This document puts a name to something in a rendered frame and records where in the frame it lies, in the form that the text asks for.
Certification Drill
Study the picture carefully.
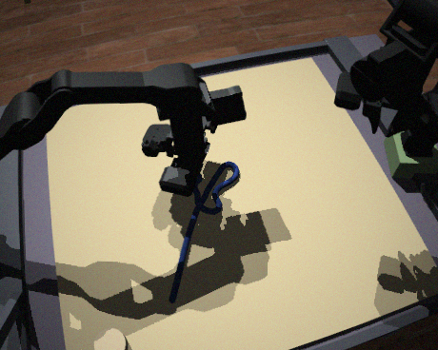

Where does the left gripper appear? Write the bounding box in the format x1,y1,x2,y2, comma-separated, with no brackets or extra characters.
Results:
159,116,217,197

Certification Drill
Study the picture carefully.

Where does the blue rope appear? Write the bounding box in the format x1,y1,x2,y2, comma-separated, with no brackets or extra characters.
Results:
169,161,239,303

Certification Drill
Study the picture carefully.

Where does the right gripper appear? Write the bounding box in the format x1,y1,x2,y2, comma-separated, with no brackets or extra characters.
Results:
334,71,438,137

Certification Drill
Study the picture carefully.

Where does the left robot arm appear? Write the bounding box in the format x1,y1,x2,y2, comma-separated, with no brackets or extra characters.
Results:
0,63,247,161

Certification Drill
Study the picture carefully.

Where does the cream work mat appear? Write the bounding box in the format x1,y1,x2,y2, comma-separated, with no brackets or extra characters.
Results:
47,58,438,350

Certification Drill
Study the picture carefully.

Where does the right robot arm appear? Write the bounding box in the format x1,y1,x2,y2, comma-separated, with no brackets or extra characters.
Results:
350,0,438,158

